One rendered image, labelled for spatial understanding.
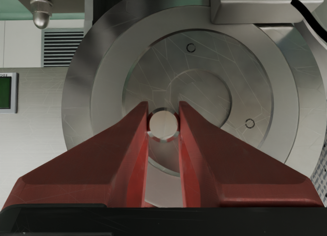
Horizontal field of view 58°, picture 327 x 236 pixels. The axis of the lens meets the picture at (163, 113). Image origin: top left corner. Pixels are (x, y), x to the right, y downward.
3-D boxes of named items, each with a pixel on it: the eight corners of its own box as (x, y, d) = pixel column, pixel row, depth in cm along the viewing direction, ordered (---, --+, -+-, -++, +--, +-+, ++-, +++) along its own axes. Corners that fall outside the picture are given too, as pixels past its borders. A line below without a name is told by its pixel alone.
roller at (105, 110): (307, 15, 16) (292, 226, 15) (220, 91, 42) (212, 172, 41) (103, -7, 17) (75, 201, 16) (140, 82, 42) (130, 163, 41)
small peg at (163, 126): (182, 142, 11) (145, 143, 11) (178, 141, 14) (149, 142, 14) (181, 106, 11) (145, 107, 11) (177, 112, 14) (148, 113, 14)
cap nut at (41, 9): (48, -2, 49) (47, 24, 49) (56, 8, 53) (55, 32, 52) (26, -2, 49) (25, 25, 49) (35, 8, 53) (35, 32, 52)
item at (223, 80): (306, 117, 14) (183, 212, 14) (289, 119, 16) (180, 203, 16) (211, -3, 15) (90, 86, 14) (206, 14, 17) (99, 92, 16)
